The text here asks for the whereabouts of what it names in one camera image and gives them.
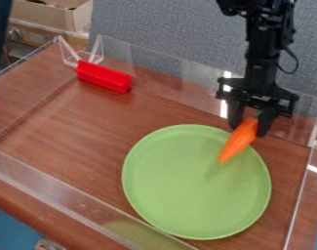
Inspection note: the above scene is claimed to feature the green round plate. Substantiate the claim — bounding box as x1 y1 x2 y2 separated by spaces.
122 124 271 240

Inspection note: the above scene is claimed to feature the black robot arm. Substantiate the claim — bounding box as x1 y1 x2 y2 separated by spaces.
215 0 298 138

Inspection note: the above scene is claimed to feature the black cable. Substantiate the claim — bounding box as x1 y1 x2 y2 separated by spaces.
277 45 301 76

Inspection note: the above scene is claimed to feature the clear acrylic enclosure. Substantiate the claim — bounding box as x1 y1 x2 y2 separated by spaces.
0 42 317 250

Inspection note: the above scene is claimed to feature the orange toy carrot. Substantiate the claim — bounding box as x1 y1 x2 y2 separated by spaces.
218 117 258 163

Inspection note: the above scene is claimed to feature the red plastic block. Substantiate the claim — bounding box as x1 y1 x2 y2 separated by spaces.
75 60 132 94

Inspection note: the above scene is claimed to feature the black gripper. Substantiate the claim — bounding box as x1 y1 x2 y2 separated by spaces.
216 77 298 138

